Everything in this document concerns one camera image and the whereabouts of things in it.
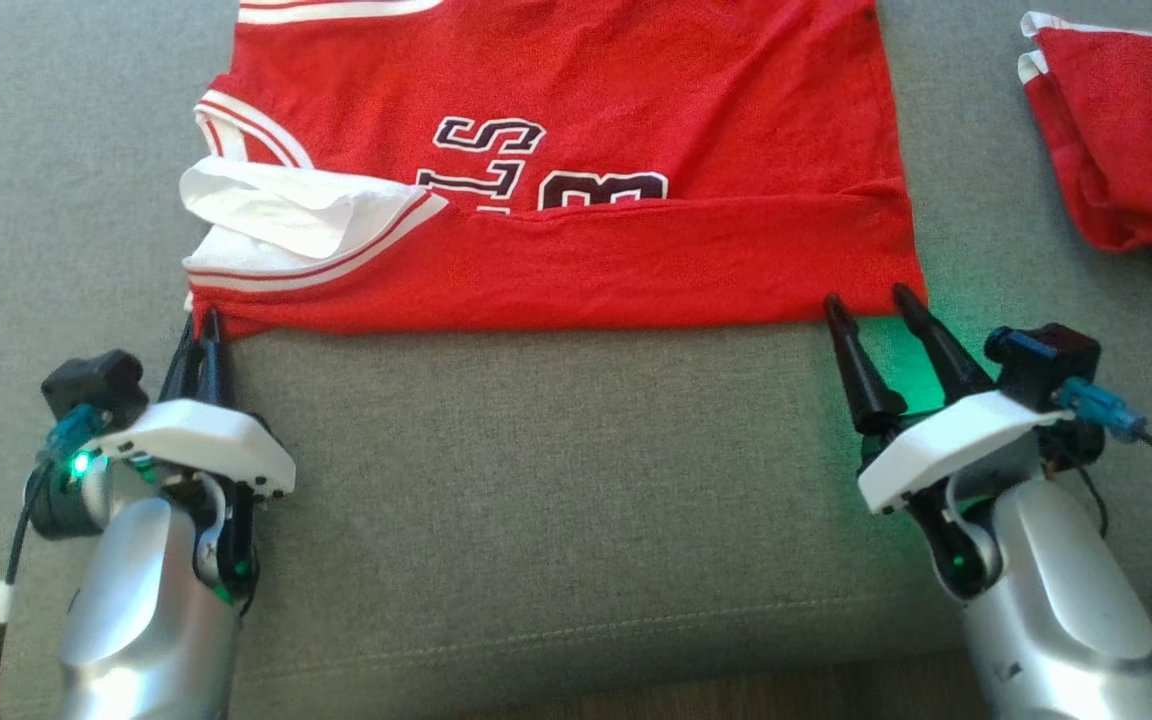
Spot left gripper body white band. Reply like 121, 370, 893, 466
29, 398, 297, 541

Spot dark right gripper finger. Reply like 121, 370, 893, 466
824, 293, 907, 436
891, 283, 997, 411

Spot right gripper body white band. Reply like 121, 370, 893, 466
857, 390, 1107, 516

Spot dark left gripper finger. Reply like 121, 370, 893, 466
198, 305, 237, 409
161, 315, 205, 401

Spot red shorts with white trim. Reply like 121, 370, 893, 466
1016, 10, 1152, 278

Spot red and white basketball jersey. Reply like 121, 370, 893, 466
179, 0, 929, 339

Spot large grey sofa seat cushion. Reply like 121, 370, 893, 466
0, 0, 1152, 720

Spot left arm cable teal connector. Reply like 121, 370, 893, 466
0, 403, 105, 720

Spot arm cable teal connector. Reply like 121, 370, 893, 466
1056, 376, 1152, 488
0, 403, 105, 720

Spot right arm cable teal connector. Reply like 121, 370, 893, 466
1056, 376, 1152, 488

